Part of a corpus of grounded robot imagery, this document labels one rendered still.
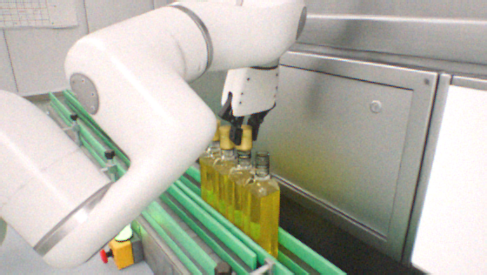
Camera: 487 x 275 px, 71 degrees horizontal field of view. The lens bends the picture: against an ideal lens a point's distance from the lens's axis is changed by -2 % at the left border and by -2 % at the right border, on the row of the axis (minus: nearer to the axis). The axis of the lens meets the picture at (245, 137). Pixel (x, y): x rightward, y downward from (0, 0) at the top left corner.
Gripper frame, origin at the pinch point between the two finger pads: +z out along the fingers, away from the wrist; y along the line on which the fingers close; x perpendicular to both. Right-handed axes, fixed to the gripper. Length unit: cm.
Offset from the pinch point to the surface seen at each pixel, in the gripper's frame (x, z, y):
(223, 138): -4.3, 4.0, 1.6
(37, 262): -31, 52, 39
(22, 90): -537, 248, -10
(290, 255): 17.6, 21.1, -3.2
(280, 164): 1.2, 11.8, -12.5
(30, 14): -565, 137, -42
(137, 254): -14.6, 44.2, 16.6
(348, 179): 18.6, 3.0, -12.2
